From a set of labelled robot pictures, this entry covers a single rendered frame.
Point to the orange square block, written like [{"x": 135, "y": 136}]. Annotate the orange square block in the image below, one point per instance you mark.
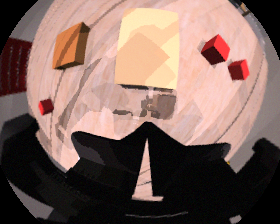
[{"x": 70, "y": 47}]

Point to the red cube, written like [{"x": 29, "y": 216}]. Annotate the red cube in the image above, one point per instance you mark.
[
  {"x": 215, "y": 50},
  {"x": 238, "y": 70},
  {"x": 45, "y": 107}
]

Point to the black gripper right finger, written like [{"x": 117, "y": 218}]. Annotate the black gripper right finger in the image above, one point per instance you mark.
[{"x": 168, "y": 157}]

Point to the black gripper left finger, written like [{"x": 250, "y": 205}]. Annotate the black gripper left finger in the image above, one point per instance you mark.
[{"x": 126, "y": 153}]

